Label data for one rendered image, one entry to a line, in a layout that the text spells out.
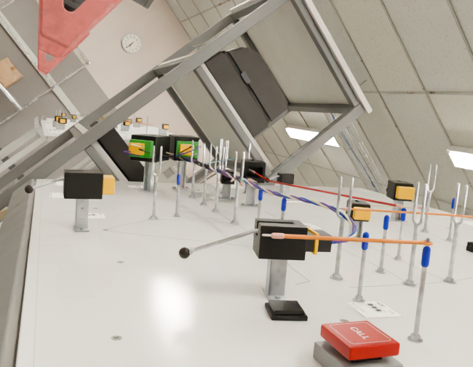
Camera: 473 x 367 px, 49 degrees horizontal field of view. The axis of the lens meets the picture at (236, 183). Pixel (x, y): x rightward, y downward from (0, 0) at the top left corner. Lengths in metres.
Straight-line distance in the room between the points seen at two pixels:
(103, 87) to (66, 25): 7.86
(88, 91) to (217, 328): 7.62
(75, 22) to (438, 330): 0.50
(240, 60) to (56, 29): 1.48
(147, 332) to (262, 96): 1.31
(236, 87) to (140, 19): 6.59
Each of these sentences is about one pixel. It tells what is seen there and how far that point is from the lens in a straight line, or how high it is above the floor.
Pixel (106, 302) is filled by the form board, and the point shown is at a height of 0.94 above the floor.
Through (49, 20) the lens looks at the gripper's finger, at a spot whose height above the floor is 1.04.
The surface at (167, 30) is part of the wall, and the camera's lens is 8.32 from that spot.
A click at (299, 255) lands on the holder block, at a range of 0.62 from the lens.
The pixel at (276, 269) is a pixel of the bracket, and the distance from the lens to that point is 0.63.
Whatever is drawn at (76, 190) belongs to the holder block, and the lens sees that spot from 0.90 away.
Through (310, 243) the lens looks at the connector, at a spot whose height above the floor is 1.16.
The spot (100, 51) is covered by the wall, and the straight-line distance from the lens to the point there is 8.13.
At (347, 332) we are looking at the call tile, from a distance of 0.48.
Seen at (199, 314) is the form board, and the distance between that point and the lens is 0.58.
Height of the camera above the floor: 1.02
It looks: 10 degrees up
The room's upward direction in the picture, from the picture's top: 52 degrees clockwise
